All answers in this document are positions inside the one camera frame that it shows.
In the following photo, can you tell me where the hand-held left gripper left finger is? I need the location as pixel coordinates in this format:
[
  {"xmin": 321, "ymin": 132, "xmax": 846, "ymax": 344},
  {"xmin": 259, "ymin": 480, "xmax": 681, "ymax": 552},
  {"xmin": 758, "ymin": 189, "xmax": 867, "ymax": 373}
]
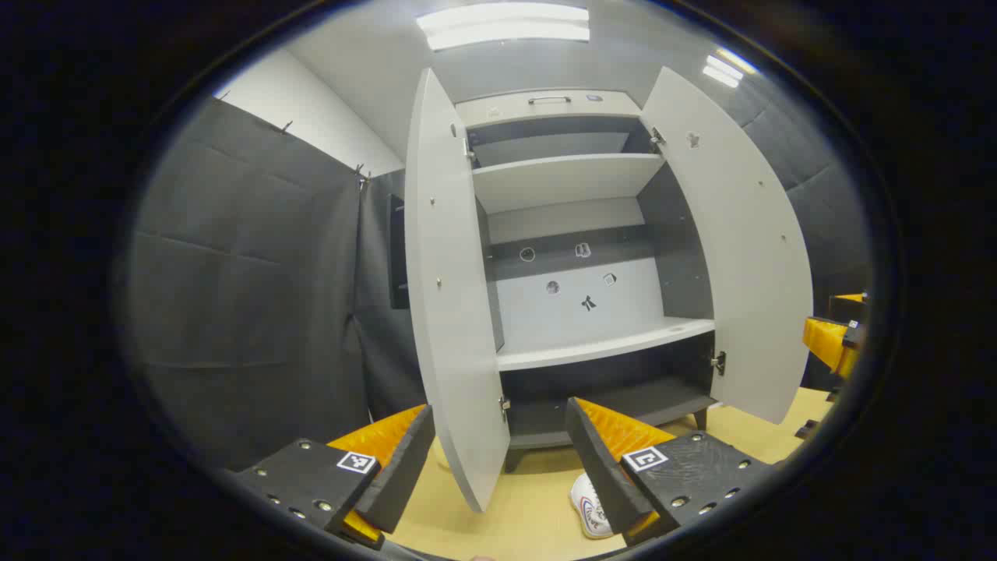
[{"xmin": 222, "ymin": 404, "xmax": 437, "ymax": 552}]

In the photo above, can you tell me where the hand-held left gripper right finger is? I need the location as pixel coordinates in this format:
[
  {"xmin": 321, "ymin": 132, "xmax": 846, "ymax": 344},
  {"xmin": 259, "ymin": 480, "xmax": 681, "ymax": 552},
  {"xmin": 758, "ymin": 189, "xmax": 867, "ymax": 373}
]
[{"xmin": 565, "ymin": 396, "xmax": 773, "ymax": 548}]

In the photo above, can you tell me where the white canvas shoe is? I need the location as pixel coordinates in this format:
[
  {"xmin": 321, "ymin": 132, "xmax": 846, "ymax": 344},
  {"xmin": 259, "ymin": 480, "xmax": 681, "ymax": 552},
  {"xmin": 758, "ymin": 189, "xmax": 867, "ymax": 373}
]
[{"xmin": 570, "ymin": 471, "xmax": 617, "ymax": 540}]

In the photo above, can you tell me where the grey cabinet door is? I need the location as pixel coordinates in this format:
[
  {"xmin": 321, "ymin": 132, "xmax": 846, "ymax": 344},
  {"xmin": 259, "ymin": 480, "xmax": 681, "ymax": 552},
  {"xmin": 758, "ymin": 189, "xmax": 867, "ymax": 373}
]
[
  {"xmin": 640, "ymin": 66, "xmax": 814, "ymax": 425},
  {"xmin": 404, "ymin": 67, "xmax": 512, "ymax": 513}
]

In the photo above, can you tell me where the grey shoe cabinet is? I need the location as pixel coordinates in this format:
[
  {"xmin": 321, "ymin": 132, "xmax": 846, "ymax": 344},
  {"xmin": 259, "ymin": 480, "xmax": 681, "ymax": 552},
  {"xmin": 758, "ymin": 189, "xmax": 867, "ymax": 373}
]
[{"xmin": 454, "ymin": 88, "xmax": 717, "ymax": 474}]

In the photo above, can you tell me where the grey cabinet drawer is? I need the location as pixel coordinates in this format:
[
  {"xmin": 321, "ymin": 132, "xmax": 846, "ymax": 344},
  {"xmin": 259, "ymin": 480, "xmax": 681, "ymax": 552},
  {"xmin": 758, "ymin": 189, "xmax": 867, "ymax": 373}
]
[{"xmin": 456, "ymin": 90, "xmax": 642, "ymax": 129}]

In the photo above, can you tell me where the black backdrop cloth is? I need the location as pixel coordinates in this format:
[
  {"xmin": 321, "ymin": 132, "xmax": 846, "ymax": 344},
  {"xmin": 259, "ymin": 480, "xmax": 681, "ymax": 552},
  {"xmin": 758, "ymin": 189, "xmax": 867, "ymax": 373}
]
[{"xmin": 125, "ymin": 97, "xmax": 873, "ymax": 472}]

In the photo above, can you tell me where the small ceiling light panel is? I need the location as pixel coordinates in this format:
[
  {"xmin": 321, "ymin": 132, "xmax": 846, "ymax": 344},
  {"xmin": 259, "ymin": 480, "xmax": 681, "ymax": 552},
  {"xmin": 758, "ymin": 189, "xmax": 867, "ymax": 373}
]
[{"xmin": 701, "ymin": 47, "xmax": 758, "ymax": 89}]

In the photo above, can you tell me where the large ceiling light panel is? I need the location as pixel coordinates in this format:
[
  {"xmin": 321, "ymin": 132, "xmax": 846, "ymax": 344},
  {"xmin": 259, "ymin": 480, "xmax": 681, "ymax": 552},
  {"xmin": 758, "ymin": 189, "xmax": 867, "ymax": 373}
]
[{"xmin": 415, "ymin": 2, "xmax": 591, "ymax": 51}]

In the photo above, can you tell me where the black left door handle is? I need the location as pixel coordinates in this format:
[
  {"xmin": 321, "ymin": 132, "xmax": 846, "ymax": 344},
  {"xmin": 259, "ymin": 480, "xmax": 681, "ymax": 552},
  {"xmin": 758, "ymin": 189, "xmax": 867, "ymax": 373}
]
[{"xmin": 389, "ymin": 193, "xmax": 410, "ymax": 311}]

